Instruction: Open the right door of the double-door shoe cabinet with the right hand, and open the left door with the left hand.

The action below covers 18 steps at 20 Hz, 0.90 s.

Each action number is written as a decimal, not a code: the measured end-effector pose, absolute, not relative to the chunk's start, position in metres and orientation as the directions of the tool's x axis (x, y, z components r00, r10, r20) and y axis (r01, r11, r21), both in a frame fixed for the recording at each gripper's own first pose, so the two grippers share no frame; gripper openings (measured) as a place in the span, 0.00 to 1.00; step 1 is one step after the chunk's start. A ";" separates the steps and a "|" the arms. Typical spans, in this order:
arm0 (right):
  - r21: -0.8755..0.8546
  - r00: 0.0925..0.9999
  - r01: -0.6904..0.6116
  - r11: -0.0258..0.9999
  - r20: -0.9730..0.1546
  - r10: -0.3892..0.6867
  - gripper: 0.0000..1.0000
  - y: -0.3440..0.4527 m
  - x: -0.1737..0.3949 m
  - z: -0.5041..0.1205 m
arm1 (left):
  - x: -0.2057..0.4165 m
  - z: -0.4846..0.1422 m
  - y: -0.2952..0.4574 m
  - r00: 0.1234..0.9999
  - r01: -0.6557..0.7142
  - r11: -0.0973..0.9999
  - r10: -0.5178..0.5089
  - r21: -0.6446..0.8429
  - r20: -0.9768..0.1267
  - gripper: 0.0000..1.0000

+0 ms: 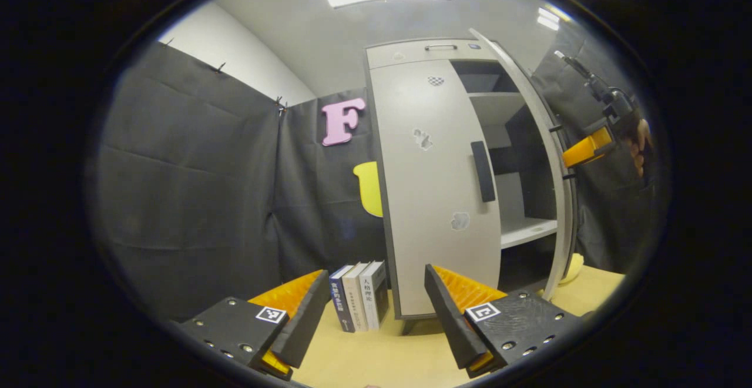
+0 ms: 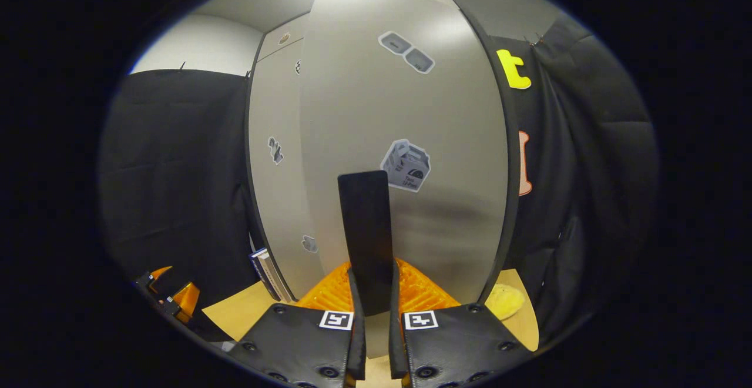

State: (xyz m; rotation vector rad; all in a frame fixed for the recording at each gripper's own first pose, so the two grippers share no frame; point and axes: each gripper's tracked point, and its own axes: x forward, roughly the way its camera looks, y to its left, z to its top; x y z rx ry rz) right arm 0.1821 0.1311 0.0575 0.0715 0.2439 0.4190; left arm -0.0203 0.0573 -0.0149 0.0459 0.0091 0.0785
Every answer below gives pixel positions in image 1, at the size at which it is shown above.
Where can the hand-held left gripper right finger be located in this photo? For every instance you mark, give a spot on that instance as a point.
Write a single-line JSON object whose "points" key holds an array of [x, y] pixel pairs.
{"points": [[449, 317]]}

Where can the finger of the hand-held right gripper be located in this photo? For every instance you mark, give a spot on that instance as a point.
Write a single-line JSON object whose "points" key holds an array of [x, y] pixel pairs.
{"points": [[584, 150]]}

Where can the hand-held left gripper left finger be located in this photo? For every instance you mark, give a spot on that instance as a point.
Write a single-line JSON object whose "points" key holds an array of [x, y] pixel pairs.
{"points": [[305, 317]]}

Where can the grey shoe cabinet door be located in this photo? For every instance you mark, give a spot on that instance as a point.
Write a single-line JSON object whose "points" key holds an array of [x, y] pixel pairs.
{"points": [[549, 159], [435, 200]]}

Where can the grey double-door shoe cabinet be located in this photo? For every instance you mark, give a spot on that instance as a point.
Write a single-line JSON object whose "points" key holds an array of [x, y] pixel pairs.
{"points": [[529, 164]]}

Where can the grey cabinet drawer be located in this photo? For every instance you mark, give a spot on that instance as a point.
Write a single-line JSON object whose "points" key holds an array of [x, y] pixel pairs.
{"points": [[399, 56]]}

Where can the grey book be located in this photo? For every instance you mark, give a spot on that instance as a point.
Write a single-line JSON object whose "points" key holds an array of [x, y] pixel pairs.
{"points": [[371, 294]]}

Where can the small ceiling light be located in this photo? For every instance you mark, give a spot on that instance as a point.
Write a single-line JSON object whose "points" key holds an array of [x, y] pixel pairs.
{"points": [[549, 19]]}

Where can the yellow sponge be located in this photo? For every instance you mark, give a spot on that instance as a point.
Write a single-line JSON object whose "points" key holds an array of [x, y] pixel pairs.
{"points": [[573, 267]]}

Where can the black backdrop cloth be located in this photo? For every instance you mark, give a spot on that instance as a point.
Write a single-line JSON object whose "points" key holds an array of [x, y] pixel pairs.
{"points": [[194, 188]]}

